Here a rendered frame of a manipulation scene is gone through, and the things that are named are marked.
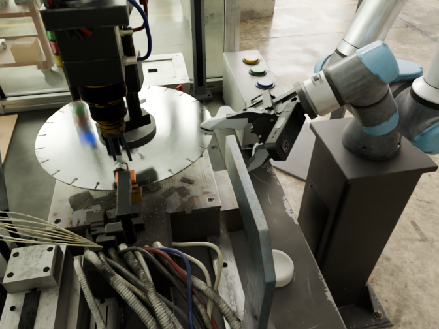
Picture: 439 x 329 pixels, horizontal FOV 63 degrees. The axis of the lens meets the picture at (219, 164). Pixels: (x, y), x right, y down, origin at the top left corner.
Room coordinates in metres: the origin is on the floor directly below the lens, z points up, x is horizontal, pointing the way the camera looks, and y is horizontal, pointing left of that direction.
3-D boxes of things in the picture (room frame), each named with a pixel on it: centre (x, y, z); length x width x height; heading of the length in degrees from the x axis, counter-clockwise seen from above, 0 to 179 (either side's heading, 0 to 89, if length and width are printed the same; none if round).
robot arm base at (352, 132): (0.78, -0.41, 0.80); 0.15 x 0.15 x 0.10
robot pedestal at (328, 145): (0.78, -0.41, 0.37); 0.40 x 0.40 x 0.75; 11
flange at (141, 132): (0.56, 0.18, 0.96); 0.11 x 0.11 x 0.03
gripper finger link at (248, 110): (0.56, -0.06, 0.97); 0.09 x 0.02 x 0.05; 91
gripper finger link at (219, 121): (0.58, -0.01, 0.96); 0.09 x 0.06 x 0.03; 91
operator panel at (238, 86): (0.89, -0.09, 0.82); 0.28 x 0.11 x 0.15; 11
